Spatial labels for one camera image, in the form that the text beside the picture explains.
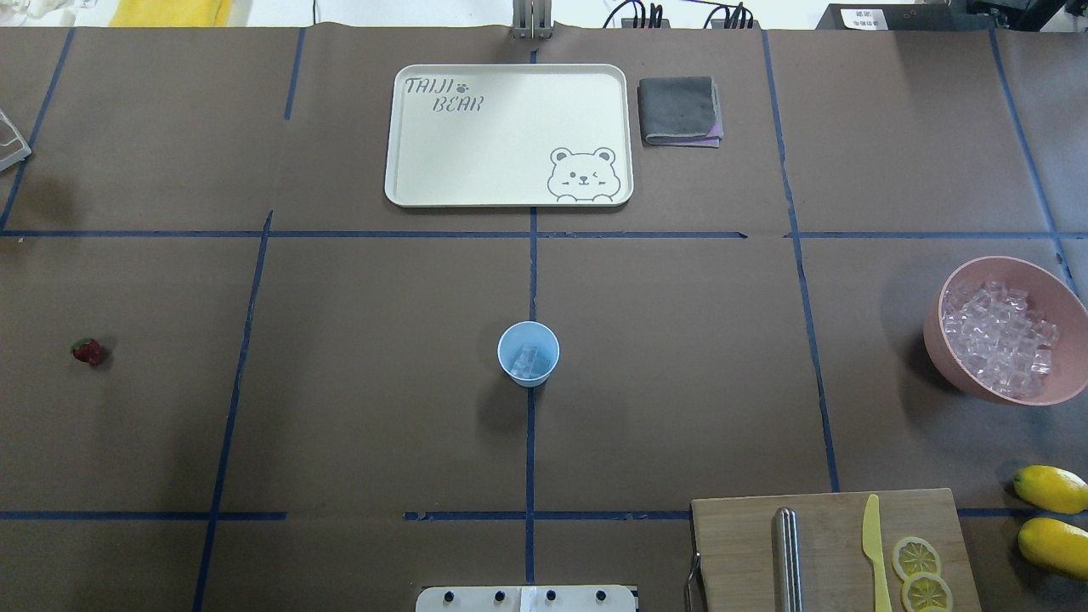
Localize aluminium frame post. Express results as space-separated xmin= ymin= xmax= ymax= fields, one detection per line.
xmin=512 ymin=0 xmax=554 ymax=40

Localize light blue plastic cup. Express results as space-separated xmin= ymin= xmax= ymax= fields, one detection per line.
xmin=496 ymin=320 xmax=561 ymax=388

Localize cream bear serving tray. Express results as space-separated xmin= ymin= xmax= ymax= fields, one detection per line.
xmin=384 ymin=65 xmax=634 ymax=208

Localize yellow cloth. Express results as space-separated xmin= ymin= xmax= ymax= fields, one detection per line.
xmin=109 ymin=0 xmax=233 ymax=28

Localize lemon slice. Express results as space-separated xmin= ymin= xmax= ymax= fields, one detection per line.
xmin=890 ymin=537 xmax=942 ymax=582
xmin=900 ymin=572 xmax=955 ymax=611

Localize clear ice cubes pile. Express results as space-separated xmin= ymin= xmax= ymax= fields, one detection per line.
xmin=940 ymin=280 xmax=1060 ymax=400

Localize upper yellow lemon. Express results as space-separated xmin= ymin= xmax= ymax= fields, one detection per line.
xmin=1011 ymin=464 xmax=1087 ymax=514

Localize red strawberry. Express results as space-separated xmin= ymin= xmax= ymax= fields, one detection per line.
xmin=71 ymin=338 xmax=108 ymax=367

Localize wooden cutting board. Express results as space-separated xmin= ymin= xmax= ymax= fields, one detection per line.
xmin=692 ymin=489 xmax=982 ymax=611

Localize white wire cup rack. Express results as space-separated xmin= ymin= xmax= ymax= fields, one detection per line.
xmin=0 ymin=110 xmax=32 ymax=172

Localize black box with label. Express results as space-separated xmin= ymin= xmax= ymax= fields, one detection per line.
xmin=815 ymin=3 xmax=994 ymax=32

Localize lower yellow lemon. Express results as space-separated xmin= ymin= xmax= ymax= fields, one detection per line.
xmin=1017 ymin=518 xmax=1087 ymax=582

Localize yellow plastic knife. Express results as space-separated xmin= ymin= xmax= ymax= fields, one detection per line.
xmin=860 ymin=495 xmax=893 ymax=612

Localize yellow lemon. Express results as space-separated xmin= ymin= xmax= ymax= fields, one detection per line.
xmin=1011 ymin=464 xmax=1087 ymax=514
xmin=1017 ymin=518 xmax=1087 ymax=582

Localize pink bowl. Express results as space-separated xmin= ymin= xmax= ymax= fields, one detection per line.
xmin=922 ymin=256 xmax=1087 ymax=407

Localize steel cylinder black tip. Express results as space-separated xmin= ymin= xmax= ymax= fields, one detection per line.
xmin=772 ymin=507 xmax=804 ymax=611

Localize grey folded cloth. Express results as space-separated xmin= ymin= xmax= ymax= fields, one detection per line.
xmin=636 ymin=75 xmax=724 ymax=150

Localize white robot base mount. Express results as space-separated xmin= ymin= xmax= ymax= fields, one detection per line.
xmin=415 ymin=584 xmax=640 ymax=611

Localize ice cubes in cup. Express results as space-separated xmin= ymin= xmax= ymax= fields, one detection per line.
xmin=509 ymin=343 xmax=553 ymax=380

